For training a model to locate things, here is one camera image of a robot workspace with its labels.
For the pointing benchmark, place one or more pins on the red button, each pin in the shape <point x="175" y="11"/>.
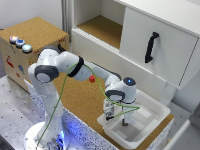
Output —
<point x="13" y="39"/>

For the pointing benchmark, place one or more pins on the green button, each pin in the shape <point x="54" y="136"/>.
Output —
<point x="26" y="48"/>

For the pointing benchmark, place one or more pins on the white plastic box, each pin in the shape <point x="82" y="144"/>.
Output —
<point x="150" y="116"/>

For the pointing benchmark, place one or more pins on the wooden drawer box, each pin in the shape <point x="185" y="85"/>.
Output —
<point x="36" y="31"/>

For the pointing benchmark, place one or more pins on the white cabinet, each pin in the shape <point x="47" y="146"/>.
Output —
<point x="110" y="56"/>

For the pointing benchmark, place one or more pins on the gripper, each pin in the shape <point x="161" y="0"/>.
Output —
<point x="117" y="107"/>

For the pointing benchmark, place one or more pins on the blue button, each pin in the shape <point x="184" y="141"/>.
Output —
<point x="20" y="42"/>

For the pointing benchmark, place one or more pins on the white sliding door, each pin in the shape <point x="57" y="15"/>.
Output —
<point x="173" y="56"/>

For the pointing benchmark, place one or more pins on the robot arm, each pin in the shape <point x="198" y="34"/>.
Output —
<point x="50" y="96"/>

